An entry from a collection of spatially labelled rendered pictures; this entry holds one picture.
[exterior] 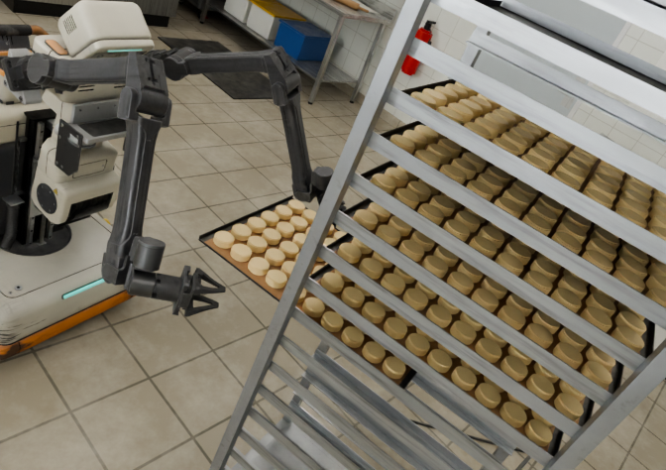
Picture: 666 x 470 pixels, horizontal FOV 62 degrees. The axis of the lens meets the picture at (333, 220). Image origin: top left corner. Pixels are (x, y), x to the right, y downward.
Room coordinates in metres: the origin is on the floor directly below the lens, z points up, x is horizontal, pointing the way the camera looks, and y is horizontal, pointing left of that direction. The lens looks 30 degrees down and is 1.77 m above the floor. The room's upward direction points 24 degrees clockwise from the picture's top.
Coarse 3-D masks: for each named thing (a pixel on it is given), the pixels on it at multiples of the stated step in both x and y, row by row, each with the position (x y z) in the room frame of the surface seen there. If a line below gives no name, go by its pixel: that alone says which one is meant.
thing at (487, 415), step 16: (320, 288) 0.95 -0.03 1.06; (336, 304) 0.94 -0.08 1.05; (352, 320) 0.92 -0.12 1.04; (368, 320) 0.91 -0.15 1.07; (384, 336) 0.89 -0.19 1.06; (400, 352) 0.88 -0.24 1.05; (416, 368) 0.86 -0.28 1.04; (432, 368) 0.86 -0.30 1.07; (448, 384) 0.84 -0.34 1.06; (464, 400) 0.83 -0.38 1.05; (480, 416) 0.81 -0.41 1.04; (496, 416) 0.80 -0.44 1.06; (512, 432) 0.79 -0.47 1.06; (528, 448) 0.78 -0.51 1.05; (544, 464) 0.76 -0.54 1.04
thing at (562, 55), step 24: (432, 0) 0.96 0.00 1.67; (456, 0) 0.95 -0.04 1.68; (480, 24) 0.93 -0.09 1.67; (504, 24) 0.92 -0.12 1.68; (528, 48) 0.90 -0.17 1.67; (552, 48) 0.89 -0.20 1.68; (576, 72) 0.88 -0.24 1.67; (600, 72) 0.87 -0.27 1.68; (624, 72) 0.86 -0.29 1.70; (624, 96) 0.85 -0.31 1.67; (648, 96) 0.84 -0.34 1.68
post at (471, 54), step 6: (480, 30) 1.37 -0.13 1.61; (486, 30) 1.36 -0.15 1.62; (468, 48) 1.37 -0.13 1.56; (474, 48) 1.36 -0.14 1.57; (468, 54) 1.37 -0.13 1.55; (474, 54) 1.36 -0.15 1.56; (462, 60) 1.37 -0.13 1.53; (468, 60) 1.36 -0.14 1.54; (474, 60) 1.37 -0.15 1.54; (324, 348) 1.36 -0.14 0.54; (306, 384) 1.36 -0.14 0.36; (294, 396) 1.37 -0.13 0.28; (300, 402) 1.37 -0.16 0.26; (288, 420) 1.36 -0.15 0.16
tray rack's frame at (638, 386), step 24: (648, 0) 1.27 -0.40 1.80; (648, 360) 0.75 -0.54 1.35; (624, 384) 0.75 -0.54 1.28; (648, 384) 0.73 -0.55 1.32; (600, 408) 0.76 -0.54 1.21; (624, 408) 0.73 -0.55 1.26; (288, 432) 1.32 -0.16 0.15; (576, 432) 0.76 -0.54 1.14; (600, 432) 0.73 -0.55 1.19; (288, 456) 1.23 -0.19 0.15; (312, 456) 1.27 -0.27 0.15; (504, 456) 1.15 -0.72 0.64; (528, 456) 0.95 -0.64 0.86; (576, 456) 0.73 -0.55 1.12
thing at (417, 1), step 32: (416, 0) 0.94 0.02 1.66; (416, 32) 0.96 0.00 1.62; (384, 64) 0.94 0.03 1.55; (384, 96) 0.95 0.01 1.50; (352, 128) 0.95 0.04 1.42; (352, 160) 0.94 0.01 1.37; (320, 224) 0.94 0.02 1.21; (288, 288) 0.94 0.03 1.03; (288, 320) 0.96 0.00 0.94; (256, 384) 0.94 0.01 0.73; (224, 448) 0.94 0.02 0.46
